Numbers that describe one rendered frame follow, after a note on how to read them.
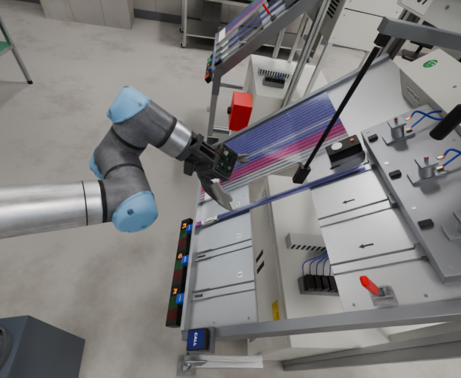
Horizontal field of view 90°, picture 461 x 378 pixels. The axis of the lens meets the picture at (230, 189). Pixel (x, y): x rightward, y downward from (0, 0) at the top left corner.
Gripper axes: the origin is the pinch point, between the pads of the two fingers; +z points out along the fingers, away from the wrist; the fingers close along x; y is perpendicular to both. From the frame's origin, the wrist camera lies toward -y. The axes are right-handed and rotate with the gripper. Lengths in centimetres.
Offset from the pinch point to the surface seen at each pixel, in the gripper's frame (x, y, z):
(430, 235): -6.2, 39.1, 9.5
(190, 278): -27.3, -10.2, 2.2
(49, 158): 8, -170, -47
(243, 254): -16.7, 1.9, 7.5
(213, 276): -24.6, -4.8, 5.4
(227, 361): -53, -24, 41
